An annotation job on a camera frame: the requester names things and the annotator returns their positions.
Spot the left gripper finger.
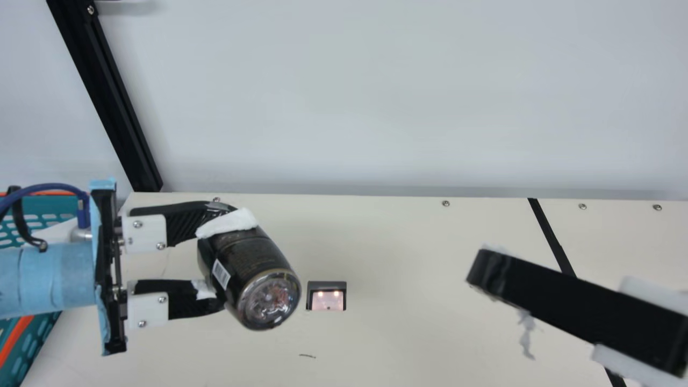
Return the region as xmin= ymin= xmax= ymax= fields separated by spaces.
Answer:
xmin=121 ymin=200 xmax=259 ymax=254
xmin=126 ymin=278 xmax=226 ymax=329

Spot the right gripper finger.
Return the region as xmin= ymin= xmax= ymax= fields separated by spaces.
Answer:
xmin=465 ymin=264 xmax=688 ymax=387
xmin=475 ymin=248 xmax=688 ymax=336

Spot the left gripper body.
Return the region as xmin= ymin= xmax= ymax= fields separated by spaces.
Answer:
xmin=0 ymin=180 xmax=130 ymax=356

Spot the dark can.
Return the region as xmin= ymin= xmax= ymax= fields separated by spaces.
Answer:
xmin=197 ymin=226 xmax=303 ymax=331

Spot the teal shopping basket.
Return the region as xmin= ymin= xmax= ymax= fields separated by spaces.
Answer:
xmin=0 ymin=188 xmax=93 ymax=387

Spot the black strip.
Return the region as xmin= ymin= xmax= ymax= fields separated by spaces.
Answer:
xmin=527 ymin=198 xmax=628 ymax=387

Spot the small square scanner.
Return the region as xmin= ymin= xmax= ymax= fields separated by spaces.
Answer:
xmin=305 ymin=281 xmax=348 ymax=313

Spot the blue cable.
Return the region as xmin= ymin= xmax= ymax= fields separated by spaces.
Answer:
xmin=0 ymin=183 xmax=91 ymax=229

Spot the black post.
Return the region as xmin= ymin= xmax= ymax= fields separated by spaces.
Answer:
xmin=46 ymin=0 xmax=163 ymax=193

